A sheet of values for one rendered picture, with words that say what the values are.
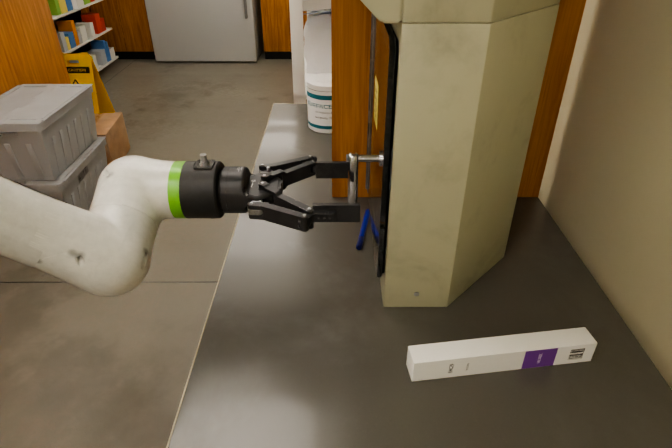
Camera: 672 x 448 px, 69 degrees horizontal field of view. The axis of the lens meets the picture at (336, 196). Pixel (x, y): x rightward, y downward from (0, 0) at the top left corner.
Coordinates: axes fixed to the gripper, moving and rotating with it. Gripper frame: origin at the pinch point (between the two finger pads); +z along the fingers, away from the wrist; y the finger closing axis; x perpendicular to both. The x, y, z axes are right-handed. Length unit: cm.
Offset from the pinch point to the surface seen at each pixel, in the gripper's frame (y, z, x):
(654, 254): -5.1, 48.8, 9.1
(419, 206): -5.3, 10.2, -0.1
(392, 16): -5.3, 4.5, -27.5
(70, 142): 172, -144, 70
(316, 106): 70, -8, 12
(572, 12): 32, 43, -21
